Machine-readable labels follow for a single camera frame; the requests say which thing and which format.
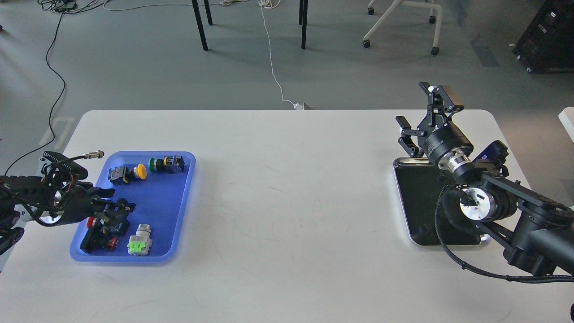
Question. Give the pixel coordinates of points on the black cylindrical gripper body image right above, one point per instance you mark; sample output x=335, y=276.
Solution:
x=446, y=147

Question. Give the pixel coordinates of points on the silver metal tray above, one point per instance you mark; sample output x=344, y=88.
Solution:
x=419, y=185

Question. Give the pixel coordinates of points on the white object right edge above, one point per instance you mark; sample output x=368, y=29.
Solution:
x=566, y=117

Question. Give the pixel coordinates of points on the blue plastic tray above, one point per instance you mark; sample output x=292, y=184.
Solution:
x=160, y=202

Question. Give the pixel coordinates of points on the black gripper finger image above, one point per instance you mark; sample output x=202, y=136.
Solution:
x=110, y=211
x=104, y=193
x=443, y=103
x=405, y=139

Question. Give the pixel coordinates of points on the red emergency stop button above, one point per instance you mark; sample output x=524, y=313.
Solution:
x=114, y=229

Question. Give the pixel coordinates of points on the yellow push button switch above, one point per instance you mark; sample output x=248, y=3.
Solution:
x=121, y=175

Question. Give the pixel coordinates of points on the silver green push button switch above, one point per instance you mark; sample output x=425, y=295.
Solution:
x=140, y=243

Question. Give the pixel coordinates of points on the black red switch block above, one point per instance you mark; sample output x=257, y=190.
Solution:
x=98, y=239

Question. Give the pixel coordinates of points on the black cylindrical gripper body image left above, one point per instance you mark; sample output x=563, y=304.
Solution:
x=76, y=204

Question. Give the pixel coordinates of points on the black equipment case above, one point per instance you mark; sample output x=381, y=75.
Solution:
x=547, y=43

